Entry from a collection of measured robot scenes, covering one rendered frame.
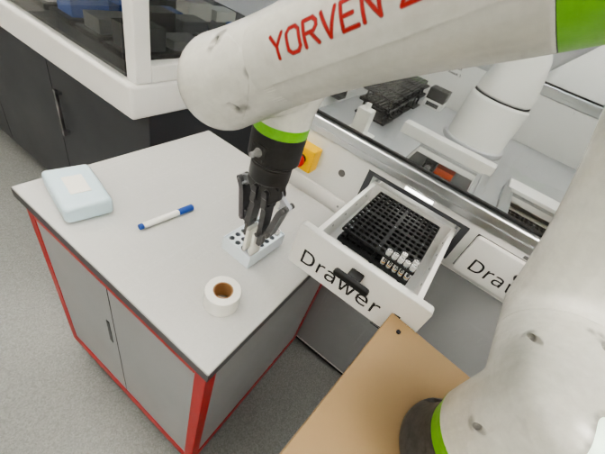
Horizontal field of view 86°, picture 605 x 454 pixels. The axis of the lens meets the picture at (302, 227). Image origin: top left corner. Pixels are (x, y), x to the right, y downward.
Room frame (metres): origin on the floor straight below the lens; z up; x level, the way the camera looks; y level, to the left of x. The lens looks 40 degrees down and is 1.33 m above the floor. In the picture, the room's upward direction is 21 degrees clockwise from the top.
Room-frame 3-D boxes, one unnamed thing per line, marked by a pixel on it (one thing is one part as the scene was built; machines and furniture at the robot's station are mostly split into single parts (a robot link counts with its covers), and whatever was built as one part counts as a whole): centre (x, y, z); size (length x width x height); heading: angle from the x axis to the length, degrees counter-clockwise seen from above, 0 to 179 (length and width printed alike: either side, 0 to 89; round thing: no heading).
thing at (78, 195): (0.49, 0.50, 0.78); 0.15 x 0.10 x 0.04; 57
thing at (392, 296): (0.45, -0.13, 0.87); 0.29 x 0.02 x 0.11; 69
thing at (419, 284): (0.64, -0.21, 0.86); 0.40 x 0.26 x 0.06; 159
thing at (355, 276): (0.42, -0.12, 0.91); 0.07 x 0.04 x 0.01; 69
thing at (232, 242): (0.55, 0.10, 0.78); 0.12 x 0.08 x 0.04; 157
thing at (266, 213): (0.49, 0.08, 0.93); 0.04 x 0.01 x 0.11; 157
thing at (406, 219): (0.63, -0.20, 0.87); 0.22 x 0.18 x 0.06; 159
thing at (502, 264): (0.63, -0.54, 0.87); 0.29 x 0.02 x 0.11; 69
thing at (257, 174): (0.49, 0.09, 0.99); 0.08 x 0.07 x 0.09; 67
